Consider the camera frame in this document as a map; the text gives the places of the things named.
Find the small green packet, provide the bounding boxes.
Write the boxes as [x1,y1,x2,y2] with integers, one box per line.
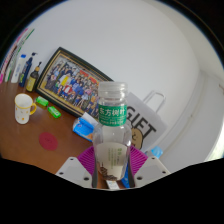
[35,95,50,107]
[47,105,62,119]

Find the flat round red coaster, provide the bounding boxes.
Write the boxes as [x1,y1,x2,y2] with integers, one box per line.
[38,131,59,152]

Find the white paper gift bag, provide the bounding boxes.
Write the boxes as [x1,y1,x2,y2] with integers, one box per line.
[125,89,168,154]

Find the framed group photograph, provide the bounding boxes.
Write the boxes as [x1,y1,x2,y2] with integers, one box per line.
[35,46,114,119]

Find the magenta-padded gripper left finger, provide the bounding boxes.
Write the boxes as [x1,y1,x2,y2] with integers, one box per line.
[55,145,98,189]

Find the white mug with yellow rim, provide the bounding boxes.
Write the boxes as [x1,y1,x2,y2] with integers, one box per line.
[14,93,38,125]

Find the blue detergent bottle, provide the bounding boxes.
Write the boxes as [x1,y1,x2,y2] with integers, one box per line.
[120,145,164,189]

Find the dark blue pump bottle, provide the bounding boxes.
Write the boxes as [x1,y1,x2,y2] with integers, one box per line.
[18,52,38,88]

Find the amber pump bottle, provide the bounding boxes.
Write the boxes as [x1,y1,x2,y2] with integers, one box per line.
[25,61,43,93]

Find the clear green-labelled drink bottle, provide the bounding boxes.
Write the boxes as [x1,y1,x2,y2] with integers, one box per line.
[91,81,133,182]

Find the white bottle with blue cap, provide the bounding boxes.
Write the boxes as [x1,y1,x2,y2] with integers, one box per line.
[10,54,28,84]

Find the white remote control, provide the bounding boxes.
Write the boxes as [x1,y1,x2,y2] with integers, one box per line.
[106,179,120,191]

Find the blue tissue pack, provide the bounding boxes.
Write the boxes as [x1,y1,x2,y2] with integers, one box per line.
[72,112,100,142]

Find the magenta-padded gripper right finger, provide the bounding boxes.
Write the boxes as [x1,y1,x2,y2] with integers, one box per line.
[127,145,172,189]

